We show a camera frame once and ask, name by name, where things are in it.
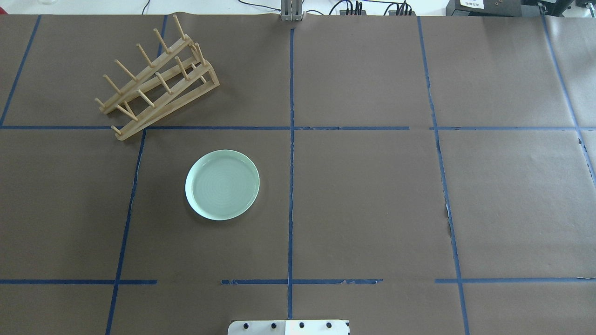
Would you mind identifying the light green ceramic plate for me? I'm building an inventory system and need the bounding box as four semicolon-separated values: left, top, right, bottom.
184;150;260;221

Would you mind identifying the wooden dish rack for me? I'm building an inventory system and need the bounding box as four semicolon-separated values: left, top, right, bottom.
95;14;221;141

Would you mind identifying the black power strip left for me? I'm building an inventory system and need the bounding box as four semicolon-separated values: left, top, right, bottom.
334;0;366;16

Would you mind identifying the black power strip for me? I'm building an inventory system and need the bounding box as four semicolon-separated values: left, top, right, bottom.
385;0;415;16
334;0;366;16

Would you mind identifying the black power strip right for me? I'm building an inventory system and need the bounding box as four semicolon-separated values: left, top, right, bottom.
385;0;415;16

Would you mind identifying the black equipment box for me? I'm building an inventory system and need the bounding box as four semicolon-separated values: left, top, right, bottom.
445;0;542;17

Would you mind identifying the grey aluminium frame post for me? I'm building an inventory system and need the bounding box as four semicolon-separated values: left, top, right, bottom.
280;0;304;22

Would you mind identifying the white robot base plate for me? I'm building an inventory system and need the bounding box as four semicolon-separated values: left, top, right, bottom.
227;319;351;335

